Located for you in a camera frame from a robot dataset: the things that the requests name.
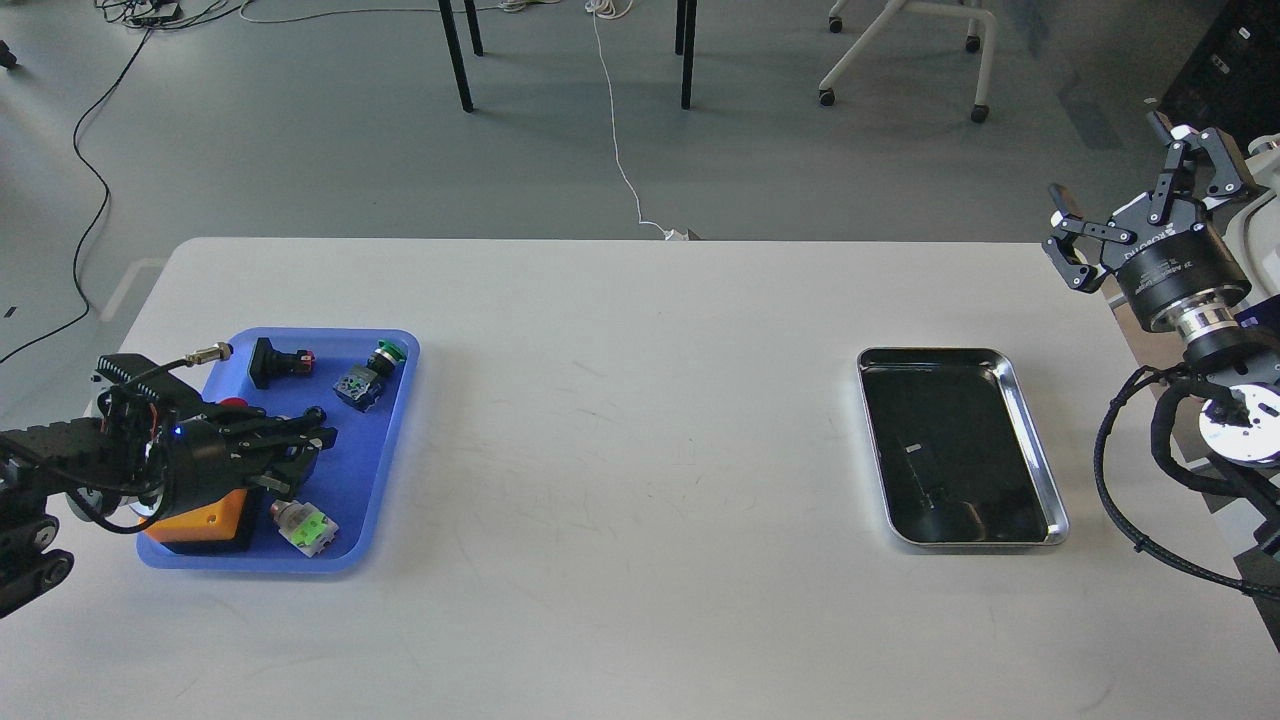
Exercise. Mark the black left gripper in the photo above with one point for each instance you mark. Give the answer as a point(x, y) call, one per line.
point(200, 461)

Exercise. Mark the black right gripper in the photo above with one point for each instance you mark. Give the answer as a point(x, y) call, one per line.
point(1203, 170)

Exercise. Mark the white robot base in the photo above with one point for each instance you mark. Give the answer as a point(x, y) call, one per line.
point(1253, 234)

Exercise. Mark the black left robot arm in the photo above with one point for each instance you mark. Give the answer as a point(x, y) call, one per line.
point(99, 462)

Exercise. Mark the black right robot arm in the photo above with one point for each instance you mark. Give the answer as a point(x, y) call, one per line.
point(1215, 428)

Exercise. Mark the orange industrial button box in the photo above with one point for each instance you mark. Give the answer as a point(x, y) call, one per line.
point(224, 526)

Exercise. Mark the blue plastic tray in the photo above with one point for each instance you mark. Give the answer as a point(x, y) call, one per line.
point(349, 479)

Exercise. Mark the black equipment case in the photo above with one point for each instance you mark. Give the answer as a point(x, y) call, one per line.
point(1231, 80)

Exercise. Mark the white rolling chair base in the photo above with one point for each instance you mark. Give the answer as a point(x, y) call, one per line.
point(917, 30)

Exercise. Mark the shiny metal tray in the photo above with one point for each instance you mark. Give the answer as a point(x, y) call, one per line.
point(960, 463)

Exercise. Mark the grey green contact switch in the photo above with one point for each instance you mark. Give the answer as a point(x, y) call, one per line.
point(303, 526)

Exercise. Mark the black selector switch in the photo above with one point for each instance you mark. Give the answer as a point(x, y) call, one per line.
point(267, 363)

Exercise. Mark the green push button switch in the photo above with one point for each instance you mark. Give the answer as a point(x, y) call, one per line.
point(363, 384)

